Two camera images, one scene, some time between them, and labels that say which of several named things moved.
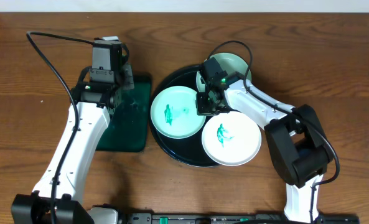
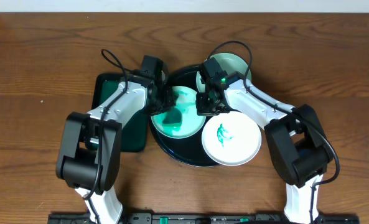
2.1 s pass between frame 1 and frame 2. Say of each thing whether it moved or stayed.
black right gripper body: stayed
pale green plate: stayed
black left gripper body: moved
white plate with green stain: stayed
